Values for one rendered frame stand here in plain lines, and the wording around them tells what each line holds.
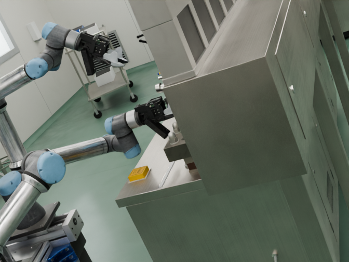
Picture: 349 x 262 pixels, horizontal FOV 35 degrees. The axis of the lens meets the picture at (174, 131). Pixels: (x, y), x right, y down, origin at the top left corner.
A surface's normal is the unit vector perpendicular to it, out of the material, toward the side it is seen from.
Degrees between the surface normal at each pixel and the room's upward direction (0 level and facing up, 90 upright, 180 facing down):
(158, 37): 90
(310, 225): 90
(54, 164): 88
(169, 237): 90
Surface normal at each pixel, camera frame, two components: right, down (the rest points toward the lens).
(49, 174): 0.71, -0.12
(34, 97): 0.89, -0.25
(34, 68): -0.22, 0.43
